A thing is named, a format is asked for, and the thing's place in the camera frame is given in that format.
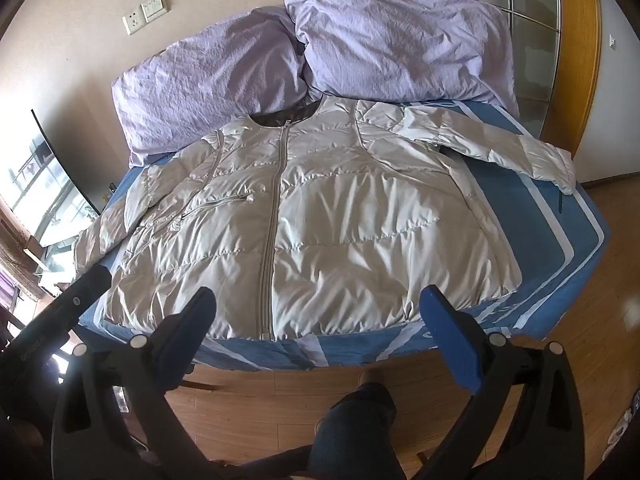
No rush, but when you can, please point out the lilac pillow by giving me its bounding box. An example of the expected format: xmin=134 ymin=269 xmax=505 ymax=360
xmin=111 ymin=6 xmax=310 ymax=168
xmin=280 ymin=0 xmax=521 ymax=117

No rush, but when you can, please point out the white light switch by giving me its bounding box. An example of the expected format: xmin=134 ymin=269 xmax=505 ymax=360
xmin=140 ymin=0 xmax=171 ymax=22

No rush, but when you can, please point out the bed with blue striped sheet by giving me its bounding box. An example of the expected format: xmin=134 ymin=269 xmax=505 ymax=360
xmin=80 ymin=95 xmax=613 ymax=373

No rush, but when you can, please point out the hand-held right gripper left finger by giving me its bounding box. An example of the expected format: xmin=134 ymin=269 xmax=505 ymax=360
xmin=50 ymin=286 xmax=218 ymax=480

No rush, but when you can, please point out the person's leg in jeans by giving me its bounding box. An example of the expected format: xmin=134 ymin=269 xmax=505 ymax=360
xmin=300 ymin=369 xmax=407 ymax=480

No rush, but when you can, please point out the white puffer jacket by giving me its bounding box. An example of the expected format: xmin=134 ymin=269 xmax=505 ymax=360
xmin=74 ymin=96 xmax=577 ymax=343

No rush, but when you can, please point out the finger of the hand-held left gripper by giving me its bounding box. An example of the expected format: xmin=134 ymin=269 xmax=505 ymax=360
xmin=54 ymin=266 xmax=112 ymax=327

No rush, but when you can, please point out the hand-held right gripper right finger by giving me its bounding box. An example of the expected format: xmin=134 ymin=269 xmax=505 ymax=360
xmin=419 ymin=285 xmax=587 ymax=480

